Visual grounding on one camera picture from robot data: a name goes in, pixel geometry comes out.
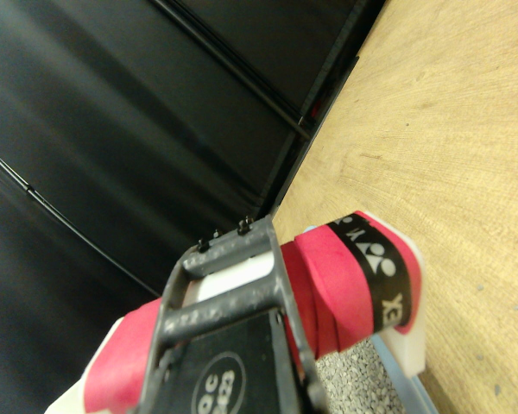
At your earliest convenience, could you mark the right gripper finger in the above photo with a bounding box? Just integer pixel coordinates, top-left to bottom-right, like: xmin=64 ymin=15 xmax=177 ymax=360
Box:
xmin=131 ymin=215 xmax=329 ymax=414

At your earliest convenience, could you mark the white scoop with red handle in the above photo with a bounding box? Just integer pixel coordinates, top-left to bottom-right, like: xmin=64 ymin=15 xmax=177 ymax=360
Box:
xmin=45 ymin=210 xmax=426 ymax=414

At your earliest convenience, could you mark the black curtain stand pole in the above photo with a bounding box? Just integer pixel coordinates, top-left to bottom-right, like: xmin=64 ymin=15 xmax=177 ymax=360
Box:
xmin=0 ymin=144 xmax=161 ymax=301
xmin=148 ymin=0 xmax=314 ymax=140

